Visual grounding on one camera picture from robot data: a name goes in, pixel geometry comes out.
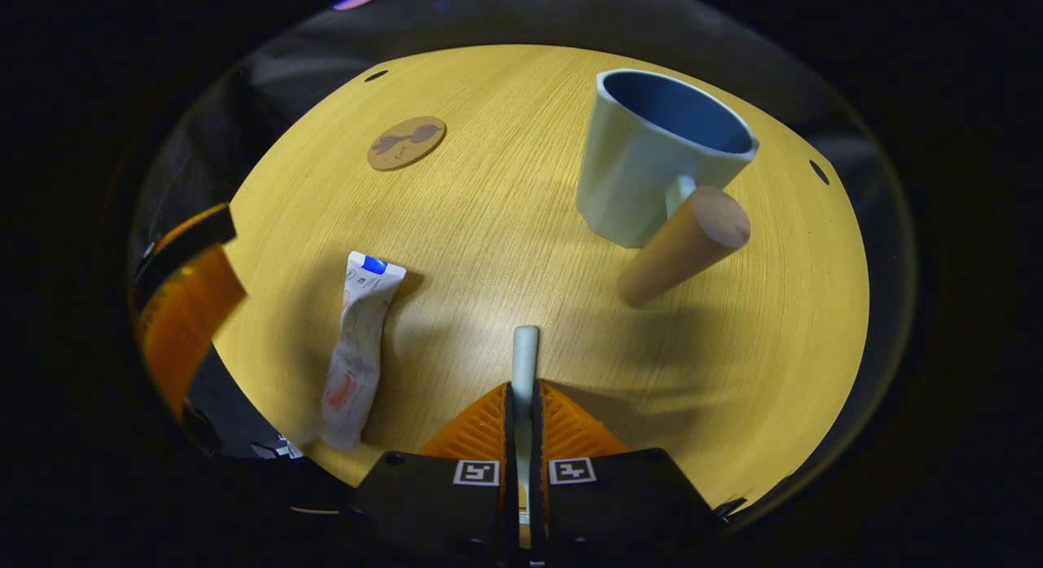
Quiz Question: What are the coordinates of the pale green toothbrush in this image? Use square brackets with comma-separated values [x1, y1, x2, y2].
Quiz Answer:
[512, 325, 540, 525]

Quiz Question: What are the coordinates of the white toothpaste tube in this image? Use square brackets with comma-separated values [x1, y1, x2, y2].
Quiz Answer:
[319, 251, 407, 451]

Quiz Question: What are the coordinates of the round wooden coaster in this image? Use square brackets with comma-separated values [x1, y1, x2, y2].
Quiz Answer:
[367, 116, 447, 172]

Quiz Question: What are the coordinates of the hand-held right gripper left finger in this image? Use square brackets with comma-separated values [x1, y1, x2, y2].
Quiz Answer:
[352, 381, 520, 567]

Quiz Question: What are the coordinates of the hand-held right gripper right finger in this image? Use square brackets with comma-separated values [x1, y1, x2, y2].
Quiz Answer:
[530, 379, 724, 567]

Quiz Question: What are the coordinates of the light blue cup wooden handle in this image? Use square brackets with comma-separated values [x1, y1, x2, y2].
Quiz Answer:
[575, 68, 760, 308]

